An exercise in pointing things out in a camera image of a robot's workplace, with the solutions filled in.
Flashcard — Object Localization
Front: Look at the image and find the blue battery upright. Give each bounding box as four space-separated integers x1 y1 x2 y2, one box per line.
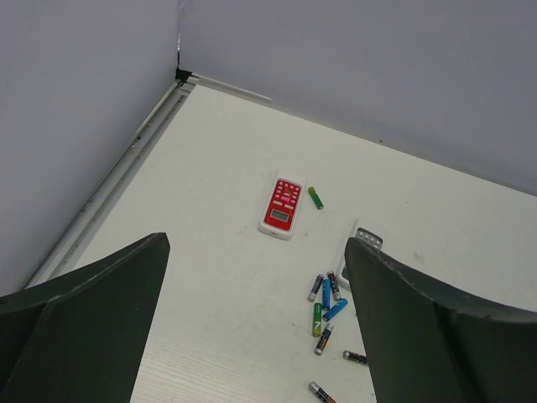
322 278 331 311

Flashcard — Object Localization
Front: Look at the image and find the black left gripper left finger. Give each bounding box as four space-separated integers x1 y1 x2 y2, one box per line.
1 233 170 402

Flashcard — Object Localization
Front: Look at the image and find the grey and white remote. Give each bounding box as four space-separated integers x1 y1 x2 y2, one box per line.
336 217 387 290

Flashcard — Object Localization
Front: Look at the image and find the green battery near red remote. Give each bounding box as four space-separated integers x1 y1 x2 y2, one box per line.
308 186 324 210

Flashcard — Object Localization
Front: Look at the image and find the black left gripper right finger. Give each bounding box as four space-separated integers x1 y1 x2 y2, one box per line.
347 249 536 402

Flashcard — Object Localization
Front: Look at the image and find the red and white remote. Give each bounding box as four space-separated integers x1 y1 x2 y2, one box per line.
258 170 305 241

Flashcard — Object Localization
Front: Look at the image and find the aluminium table edge rail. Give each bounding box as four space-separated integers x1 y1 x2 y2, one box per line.
24 71 272 289

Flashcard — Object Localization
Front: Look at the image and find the black battery beside remote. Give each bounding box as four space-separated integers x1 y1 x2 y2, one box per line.
326 271 341 301

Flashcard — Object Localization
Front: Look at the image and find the blue battery slanted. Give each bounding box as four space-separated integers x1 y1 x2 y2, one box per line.
322 298 348 322

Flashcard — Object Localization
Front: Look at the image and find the green white battery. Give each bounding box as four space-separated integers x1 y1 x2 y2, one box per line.
311 302 322 338

